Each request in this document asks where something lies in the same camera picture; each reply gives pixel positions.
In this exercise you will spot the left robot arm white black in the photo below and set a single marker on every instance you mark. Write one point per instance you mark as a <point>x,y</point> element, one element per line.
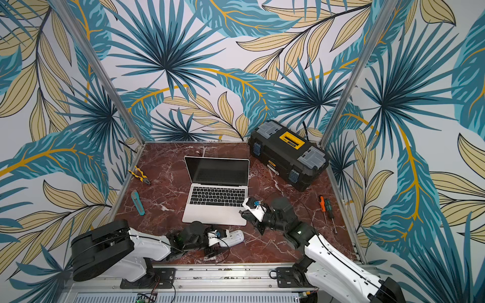
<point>120,251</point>

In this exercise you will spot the white wireless mouse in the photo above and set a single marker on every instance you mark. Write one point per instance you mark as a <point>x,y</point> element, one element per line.
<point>233,238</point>

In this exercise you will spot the right aluminium corner post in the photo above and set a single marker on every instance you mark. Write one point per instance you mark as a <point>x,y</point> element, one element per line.
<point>362,60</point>

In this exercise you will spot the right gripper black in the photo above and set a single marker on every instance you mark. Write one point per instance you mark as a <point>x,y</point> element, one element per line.
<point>259,221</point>

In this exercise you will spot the orange screwdriver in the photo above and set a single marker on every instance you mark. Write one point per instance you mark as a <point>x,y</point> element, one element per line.
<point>323,207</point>

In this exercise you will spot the left aluminium corner post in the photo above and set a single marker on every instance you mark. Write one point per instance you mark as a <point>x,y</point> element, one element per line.
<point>68,18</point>

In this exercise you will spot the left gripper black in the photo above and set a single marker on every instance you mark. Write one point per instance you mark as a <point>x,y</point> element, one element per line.
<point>211,251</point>

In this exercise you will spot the aluminium corner post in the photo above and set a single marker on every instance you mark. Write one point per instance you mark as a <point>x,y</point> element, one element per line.
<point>362,60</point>
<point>68,18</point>

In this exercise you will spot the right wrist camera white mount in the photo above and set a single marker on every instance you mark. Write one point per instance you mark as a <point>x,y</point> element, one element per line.
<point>255,208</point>

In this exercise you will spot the silver laptop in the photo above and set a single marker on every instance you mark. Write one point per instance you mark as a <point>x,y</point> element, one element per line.
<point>219,187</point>

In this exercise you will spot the yellow black pliers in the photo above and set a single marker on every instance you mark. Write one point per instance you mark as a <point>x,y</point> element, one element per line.
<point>139,174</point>

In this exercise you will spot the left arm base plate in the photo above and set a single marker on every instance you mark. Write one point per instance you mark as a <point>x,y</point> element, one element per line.
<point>156,278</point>

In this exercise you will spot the green screwdriver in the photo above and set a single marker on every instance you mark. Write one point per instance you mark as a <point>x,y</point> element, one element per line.
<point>330,213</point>

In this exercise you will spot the teal utility knife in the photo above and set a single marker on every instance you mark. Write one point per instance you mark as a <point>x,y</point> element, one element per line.
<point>137,202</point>

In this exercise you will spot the aluminium front rail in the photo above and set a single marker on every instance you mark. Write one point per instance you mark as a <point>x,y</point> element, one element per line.
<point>199,283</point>

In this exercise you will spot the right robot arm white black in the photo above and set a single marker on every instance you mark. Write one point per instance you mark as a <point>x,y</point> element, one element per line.
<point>322,266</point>

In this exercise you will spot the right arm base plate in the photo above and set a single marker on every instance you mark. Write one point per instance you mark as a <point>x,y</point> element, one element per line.
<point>290,277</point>

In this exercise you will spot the black yellow toolbox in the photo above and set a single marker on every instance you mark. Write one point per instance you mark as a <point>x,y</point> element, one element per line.
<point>294,159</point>

